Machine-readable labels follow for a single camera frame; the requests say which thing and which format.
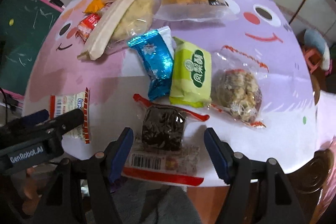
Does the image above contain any orange biscuit clear pack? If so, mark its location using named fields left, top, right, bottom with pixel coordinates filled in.
left=155, top=0, right=235, bottom=22

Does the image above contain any green chalkboard pink frame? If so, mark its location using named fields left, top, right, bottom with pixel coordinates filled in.
left=1, top=0, right=63, bottom=97

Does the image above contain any brown wooden bedpost knob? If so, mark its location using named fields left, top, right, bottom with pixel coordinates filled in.
left=287, top=149, right=334, bottom=194

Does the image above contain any cartoon face table cover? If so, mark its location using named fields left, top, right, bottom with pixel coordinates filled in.
left=23, top=0, right=317, bottom=186

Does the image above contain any red white striped snack pack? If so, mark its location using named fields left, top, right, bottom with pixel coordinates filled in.
left=49, top=88, right=90, bottom=144

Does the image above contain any green pineapple cake pack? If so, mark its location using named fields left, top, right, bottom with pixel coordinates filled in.
left=169, top=37, right=212, bottom=108

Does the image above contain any red label snack clear pack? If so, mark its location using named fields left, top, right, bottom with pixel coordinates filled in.
left=75, top=14, right=101, bottom=43

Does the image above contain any blue foil snack pack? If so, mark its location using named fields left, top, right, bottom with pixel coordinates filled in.
left=127, top=26, right=174, bottom=101

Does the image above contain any dark seaweed snack red-trim pack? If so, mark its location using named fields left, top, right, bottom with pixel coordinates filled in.
left=122, top=93, right=210, bottom=186

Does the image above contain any nut cluster snack clear pack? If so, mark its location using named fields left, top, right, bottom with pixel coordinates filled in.
left=210, top=45, right=269, bottom=128

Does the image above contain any pale rice crisp square pack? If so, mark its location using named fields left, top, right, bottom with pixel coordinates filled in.
left=105, top=0, right=161, bottom=52

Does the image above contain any pink plastic stool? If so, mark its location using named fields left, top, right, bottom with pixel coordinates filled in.
left=302, top=46, right=322, bottom=75

